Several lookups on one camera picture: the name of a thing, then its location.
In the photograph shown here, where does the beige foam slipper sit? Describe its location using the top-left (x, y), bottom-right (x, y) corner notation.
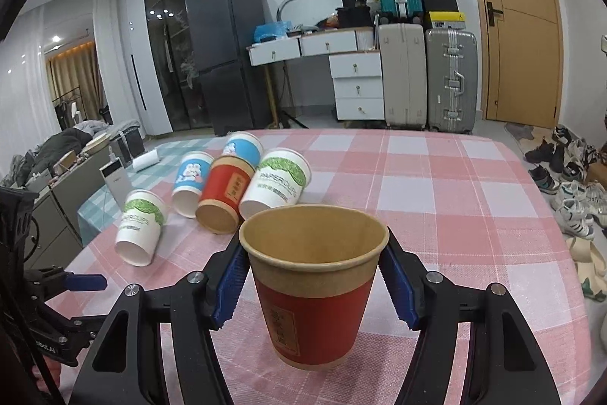
top-left (565, 238), bottom-right (606, 276)

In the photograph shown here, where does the red kraft paper cup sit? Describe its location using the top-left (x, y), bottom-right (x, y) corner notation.
top-left (239, 205), bottom-right (389, 370)

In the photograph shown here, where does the red kraft cup lying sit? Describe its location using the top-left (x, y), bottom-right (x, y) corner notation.
top-left (195, 155), bottom-right (254, 234)

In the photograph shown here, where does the silver suitcase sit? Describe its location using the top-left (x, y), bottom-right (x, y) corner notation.
top-left (426, 28), bottom-right (478, 134)

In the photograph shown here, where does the green white paper cup right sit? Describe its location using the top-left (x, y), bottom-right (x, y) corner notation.
top-left (239, 148), bottom-right (312, 220)

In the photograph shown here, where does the white sneaker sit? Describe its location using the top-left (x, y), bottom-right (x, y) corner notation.
top-left (552, 199), bottom-right (594, 241)

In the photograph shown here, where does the blue white paper cup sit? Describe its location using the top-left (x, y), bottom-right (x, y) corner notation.
top-left (171, 151), bottom-right (214, 218)

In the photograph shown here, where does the green checkered rug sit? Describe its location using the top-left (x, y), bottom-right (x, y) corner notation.
top-left (76, 136), bottom-right (225, 247)

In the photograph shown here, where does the beige suitcase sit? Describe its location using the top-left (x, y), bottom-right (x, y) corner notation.
top-left (377, 24), bottom-right (428, 128)

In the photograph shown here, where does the black refrigerator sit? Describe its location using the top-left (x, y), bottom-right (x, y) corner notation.
top-left (186, 0), bottom-right (273, 136)

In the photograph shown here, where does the dark glass cabinet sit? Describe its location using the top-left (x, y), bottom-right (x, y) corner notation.
top-left (144, 0), bottom-right (211, 132)

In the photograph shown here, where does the stack of shoe boxes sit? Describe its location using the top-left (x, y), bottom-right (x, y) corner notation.
top-left (422, 0), bottom-right (466, 30)

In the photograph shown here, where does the white desk with drawers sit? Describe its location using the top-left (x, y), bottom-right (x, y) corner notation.
top-left (248, 27), bottom-right (385, 121)

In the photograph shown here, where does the green white paper cup front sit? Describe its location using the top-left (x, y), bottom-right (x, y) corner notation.
top-left (114, 189), bottom-right (168, 267)

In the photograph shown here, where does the blue plastic bag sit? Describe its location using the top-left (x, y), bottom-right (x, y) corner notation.
top-left (253, 20), bottom-right (293, 43)

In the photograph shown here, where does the wooden door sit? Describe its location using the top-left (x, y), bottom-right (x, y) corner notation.
top-left (477, 0), bottom-right (563, 128)

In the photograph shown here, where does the black sneaker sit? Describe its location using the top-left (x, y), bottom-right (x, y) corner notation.
top-left (525, 139), bottom-right (555, 164)

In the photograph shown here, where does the blue paper cup rear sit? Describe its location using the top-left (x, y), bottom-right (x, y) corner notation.
top-left (221, 132), bottom-right (264, 169)

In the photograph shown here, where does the green white paper cup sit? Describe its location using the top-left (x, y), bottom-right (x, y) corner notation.
top-left (239, 148), bottom-right (312, 220)
top-left (114, 189), bottom-right (168, 267)

